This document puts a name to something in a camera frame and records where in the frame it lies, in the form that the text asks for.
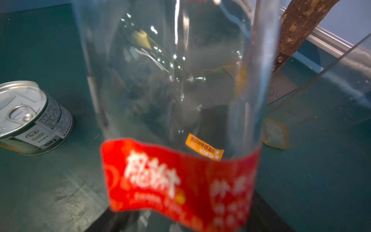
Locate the yellow bottle label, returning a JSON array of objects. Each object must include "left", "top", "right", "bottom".
[{"left": 185, "top": 133, "right": 224, "bottom": 161}]

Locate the black capped glass bottle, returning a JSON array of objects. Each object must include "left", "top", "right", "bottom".
[{"left": 72, "top": 1, "right": 280, "bottom": 232}]

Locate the clear square glass bottle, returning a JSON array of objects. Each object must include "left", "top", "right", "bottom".
[{"left": 262, "top": 35, "right": 371, "bottom": 150}]

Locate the red bottle label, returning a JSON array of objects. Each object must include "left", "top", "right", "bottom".
[{"left": 100, "top": 139, "right": 260, "bottom": 232}]

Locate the pink cherry blossom tree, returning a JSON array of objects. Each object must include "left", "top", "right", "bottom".
[{"left": 272, "top": 0, "right": 339, "bottom": 73}]

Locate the aluminium back crossbar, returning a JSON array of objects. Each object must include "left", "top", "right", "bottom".
[{"left": 280, "top": 6, "right": 352, "bottom": 57}]

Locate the brown tree base plate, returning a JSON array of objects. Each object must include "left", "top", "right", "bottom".
[{"left": 268, "top": 71, "right": 298, "bottom": 104}]

